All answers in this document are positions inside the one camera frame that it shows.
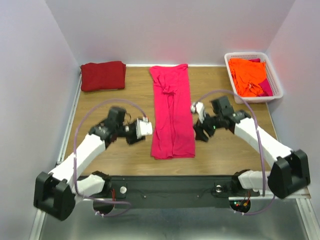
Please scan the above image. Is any magenta t shirt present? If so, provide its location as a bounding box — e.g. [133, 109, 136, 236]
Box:
[149, 64, 196, 160]

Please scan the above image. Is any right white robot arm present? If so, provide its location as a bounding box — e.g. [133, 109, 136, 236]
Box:
[190, 96, 311, 199]

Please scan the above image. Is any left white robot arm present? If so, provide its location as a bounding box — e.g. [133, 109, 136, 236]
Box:
[33, 106, 153, 221]

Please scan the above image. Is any folded dark red t shirt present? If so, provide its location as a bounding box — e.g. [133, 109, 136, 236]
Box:
[80, 61, 126, 93]

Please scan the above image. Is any orange t shirt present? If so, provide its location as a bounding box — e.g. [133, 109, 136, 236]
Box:
[228, 58, 267, 97]

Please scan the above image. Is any white plastic basket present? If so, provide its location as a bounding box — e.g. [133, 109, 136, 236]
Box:
[224, 52, 283, 104]

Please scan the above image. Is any dark pink t shirt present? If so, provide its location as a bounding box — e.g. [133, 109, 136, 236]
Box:
[249, 58, 274, 97]

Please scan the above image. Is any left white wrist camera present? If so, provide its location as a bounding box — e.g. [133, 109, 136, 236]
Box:
[136, 117, 153, 139]

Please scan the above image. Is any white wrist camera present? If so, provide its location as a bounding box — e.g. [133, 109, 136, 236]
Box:
[190, 101, 207, 124]
[136, 117, 153, 139]

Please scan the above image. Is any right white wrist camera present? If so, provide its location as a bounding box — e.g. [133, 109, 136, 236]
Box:
[190, 101, 207, 124]

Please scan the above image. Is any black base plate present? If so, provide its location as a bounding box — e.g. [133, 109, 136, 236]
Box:
[93, 175, 260, 209]

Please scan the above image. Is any aluminium rail frame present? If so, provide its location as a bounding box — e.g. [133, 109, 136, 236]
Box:
[28, 67, 320, 240]

